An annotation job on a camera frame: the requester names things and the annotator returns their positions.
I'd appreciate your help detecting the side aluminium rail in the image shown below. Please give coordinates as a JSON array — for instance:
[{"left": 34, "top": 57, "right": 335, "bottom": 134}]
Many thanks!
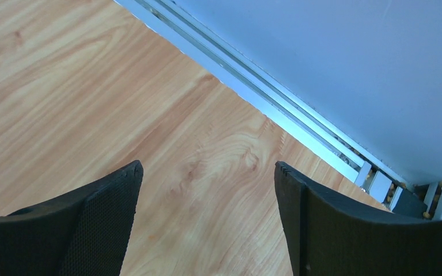
[{"left": 120, "top": 1, "right": 442, "bottom": 220}]

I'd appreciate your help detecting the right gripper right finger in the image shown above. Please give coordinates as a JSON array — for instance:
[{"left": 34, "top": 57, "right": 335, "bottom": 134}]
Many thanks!
[{"left": 274, "top": 161, "right": 442, "bottom": 275}]

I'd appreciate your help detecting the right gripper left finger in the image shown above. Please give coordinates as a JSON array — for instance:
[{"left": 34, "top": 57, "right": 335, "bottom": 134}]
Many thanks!
[{"left": 0, "top": 160, "right": 143, "bottom": 275}]

